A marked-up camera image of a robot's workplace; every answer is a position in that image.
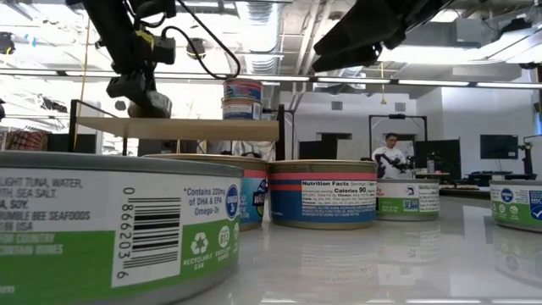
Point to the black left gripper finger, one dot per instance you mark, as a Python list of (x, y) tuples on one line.
[(149, 84), (125, 87)]

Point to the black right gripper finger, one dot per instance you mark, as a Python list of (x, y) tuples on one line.
[(360, 25), (347, 57)]

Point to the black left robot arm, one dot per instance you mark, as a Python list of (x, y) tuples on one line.
[(152, 6)]

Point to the background black robot arm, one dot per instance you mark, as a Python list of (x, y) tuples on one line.
[(383, 161)]

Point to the small black round fixture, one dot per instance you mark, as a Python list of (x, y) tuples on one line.
[(120, 105)]

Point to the black hanging ceiling device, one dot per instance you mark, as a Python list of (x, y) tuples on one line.
[(196, 48)]

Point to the black background monitor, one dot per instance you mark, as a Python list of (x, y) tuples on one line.
[(169, 147)]

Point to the black partition panel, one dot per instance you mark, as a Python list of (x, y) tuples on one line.
[(59, 144), (444, 154)]

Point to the black ceiling mounted box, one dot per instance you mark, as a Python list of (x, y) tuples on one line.
[(6, 44)]

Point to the white bottle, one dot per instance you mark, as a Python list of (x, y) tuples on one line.
[(430, 166)]

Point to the dark background table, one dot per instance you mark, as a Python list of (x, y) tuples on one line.
[(487, 173)]

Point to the black equipment stand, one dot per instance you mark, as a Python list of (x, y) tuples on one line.
[(527, 161)]

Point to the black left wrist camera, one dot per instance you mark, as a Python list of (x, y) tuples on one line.
[(164, 50)]

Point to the grey wall vent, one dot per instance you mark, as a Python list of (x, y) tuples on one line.
[(337, 105), (400, 107)]

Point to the wooden shelf black frame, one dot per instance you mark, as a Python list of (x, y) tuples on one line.
[(178, 129)]

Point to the long suspended light rail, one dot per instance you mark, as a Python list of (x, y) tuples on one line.
[(275, 78)]

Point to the ribbed silver ceiling duct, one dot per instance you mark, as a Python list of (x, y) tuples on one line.
[(271, 65)]

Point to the black metal gantry frame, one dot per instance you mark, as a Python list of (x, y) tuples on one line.
[(398, 116)]

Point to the patterned orange wall tapestry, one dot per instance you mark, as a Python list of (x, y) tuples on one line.
[(27, 142)]

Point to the black wall monitor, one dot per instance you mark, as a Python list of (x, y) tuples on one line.
[(499, 147)]

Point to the black aluminium table frame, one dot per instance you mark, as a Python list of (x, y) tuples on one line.
[(466, 192)]

